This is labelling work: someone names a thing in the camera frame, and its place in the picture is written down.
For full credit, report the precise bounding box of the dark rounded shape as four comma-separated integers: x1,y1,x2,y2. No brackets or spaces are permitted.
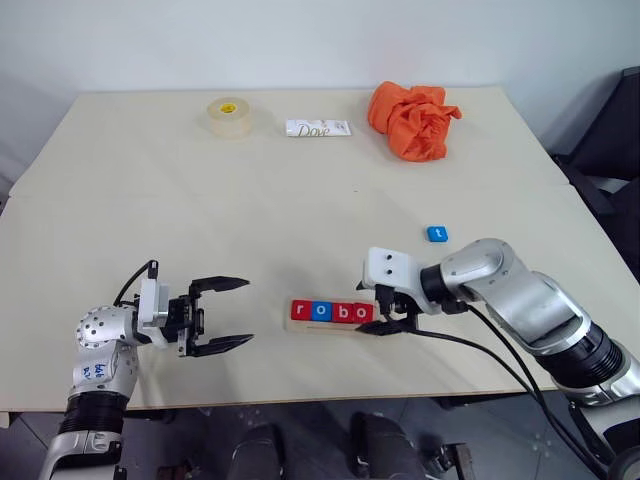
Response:
234,424,286,480
349,412,426,480

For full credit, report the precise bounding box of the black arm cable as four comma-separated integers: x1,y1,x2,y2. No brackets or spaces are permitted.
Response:
462,302,549,399
414,327,621,480
113,259,160,307

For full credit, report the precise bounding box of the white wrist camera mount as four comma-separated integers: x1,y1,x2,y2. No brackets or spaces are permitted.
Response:
135,277,171,349
362,247,426,307

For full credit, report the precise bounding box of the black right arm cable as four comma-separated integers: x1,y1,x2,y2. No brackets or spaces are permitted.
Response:
462,302,549,399
414,327,621,480

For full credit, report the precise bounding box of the brown metal floor fixture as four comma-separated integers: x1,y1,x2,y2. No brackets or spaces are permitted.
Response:
432,442,474,480

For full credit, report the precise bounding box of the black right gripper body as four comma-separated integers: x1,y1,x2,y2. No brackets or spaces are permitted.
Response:
374,284,426,326

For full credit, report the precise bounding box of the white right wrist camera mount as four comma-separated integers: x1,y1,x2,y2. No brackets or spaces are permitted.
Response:
362,247,426,307

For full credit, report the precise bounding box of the crumpled orange cloth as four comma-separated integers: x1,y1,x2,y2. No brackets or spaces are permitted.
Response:
367,81,463,163

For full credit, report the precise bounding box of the row of letter blocks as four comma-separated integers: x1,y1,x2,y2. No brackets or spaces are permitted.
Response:
284,299,381,335

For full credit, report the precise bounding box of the white Dove soap packet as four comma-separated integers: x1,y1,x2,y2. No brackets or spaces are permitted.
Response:
284,118,353,138

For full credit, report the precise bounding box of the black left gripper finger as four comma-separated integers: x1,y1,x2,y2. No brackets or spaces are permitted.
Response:
189,274,251,297
192,333,255,358

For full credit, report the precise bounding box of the black chair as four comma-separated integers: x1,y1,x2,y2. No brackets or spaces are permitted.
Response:
552,67,640,251

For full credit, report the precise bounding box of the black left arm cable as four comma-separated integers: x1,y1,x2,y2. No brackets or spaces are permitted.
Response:
113,259,160,307

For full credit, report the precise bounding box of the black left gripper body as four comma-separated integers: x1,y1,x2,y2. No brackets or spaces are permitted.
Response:
167,287,206,357

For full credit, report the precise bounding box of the clear tape roll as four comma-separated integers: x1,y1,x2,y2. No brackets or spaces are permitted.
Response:
206,96,253,138

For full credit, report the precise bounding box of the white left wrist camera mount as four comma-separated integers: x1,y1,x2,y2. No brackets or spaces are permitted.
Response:
135,277,171,349

